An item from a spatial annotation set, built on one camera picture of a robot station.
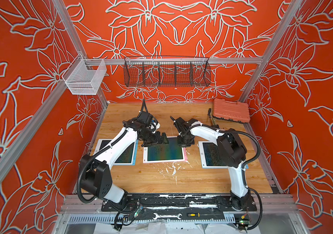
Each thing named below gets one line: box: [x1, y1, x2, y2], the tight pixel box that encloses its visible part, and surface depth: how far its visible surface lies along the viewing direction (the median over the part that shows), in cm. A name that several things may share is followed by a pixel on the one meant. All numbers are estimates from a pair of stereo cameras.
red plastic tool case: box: [212, 98, 251, 123], surface depth 112 cm
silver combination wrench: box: [152, 212, 183, 220], surface depth 71 cm
